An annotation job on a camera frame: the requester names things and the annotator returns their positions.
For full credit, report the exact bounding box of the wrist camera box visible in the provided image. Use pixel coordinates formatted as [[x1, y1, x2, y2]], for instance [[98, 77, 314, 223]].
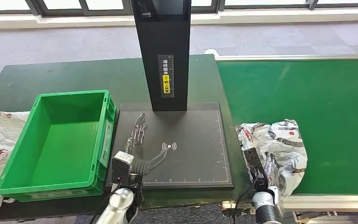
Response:
[[111, 151, 135, 186], [244, 147, 268, 187]]

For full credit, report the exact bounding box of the black inbound scanner machine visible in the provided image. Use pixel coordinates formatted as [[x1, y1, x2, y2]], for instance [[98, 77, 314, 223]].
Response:
[[106, 0, 235, 190]]

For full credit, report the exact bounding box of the white window sill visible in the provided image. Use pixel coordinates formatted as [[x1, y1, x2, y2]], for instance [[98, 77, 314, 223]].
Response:
[[0, 7, 358, 30]]

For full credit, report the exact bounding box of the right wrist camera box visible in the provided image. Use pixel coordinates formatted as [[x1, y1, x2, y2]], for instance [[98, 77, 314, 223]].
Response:
[[244, 147, 268, 187]]

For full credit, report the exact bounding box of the dark window frame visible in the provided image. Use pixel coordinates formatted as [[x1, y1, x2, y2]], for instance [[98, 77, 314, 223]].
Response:
[[0, 0, 358, 18]]

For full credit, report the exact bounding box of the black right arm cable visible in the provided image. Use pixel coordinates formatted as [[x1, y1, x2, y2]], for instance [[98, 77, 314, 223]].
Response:
[[233, 167, 260, 224]]

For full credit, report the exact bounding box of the green plastic crate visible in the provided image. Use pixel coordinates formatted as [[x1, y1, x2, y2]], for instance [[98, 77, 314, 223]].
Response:
[[0, 90, 117, 203]]

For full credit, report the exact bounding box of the flat white bag red print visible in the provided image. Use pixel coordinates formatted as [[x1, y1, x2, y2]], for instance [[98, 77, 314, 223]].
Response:
[[0, 111, 31, 215]]

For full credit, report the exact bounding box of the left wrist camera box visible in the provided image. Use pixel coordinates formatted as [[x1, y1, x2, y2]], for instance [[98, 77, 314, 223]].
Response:
[[111, 151, 135, 186]]

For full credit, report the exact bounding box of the aluminium conveyor frame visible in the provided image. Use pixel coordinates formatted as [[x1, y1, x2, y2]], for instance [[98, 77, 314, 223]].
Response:
[[204, 49, 358, 224]]

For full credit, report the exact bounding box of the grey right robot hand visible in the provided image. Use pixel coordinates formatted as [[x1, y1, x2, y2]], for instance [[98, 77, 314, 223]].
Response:
[[264, 151, 283, 190]]

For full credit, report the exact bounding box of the green conveyor belt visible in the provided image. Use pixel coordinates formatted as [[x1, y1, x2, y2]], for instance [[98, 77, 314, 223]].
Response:
[[216, 58, 358, 196]]

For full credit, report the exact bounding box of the dark green table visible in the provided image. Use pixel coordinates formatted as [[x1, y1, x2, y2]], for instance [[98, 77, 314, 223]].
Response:
[[0, 54, 255, 223]]

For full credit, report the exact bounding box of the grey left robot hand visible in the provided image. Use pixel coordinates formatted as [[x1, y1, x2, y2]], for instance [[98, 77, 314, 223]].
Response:
[[125, 112, 170, 177]]

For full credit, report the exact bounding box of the white parcel bag black print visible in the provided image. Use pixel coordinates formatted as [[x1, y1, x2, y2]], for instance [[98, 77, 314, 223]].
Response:
[[237, 119, 308, 197]]

